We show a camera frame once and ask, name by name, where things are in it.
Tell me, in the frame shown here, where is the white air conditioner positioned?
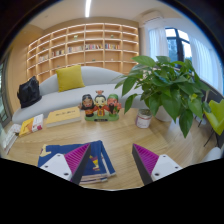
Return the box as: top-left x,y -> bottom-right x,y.
141,9 -> 164,24

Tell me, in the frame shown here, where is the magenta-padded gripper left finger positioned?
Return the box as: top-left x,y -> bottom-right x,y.
39,142 -> 92,185

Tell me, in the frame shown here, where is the green chair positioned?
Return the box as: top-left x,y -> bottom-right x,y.
198,98 -> 224,148

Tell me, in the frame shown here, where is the dark-framed window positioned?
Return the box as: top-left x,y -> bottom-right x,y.
165,27 -> 193,64

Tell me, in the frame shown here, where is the long ceiling light strip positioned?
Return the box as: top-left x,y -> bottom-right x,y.
84,0 -> 93,18

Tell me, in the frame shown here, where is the white sheer curtain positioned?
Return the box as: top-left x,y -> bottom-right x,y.
148,28 -> 169,61

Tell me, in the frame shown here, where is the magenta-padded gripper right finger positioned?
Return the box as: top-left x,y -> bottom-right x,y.
131,143 -> 183,186

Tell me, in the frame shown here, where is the green potted plant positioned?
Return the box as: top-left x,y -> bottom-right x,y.
114,54 -> 212,139

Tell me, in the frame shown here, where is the black bag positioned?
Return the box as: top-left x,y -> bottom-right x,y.
16,75 -> 43,109

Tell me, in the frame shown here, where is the yellow cushion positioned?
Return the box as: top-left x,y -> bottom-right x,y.
55,64 -> 86,93

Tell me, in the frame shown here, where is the glass door with grey frame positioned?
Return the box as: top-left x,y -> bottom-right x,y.
0,63 -> 11,128

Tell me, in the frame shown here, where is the small white and red can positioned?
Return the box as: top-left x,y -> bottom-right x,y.
135,108 -> 153,129

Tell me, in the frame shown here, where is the blue printed towel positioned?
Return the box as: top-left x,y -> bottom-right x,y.
37,139 -> 117,185

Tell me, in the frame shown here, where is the three-figure figurine set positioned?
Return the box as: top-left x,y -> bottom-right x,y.
78,89 -> 122,122

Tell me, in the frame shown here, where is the wooden wall shelf unit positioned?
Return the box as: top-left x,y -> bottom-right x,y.
26,22 -> 140,84

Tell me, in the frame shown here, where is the plain yellow book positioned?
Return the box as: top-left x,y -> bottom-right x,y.
45,106 -> 82,128

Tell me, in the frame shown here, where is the grey curved sofa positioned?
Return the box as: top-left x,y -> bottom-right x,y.
12,65 -> 148,125

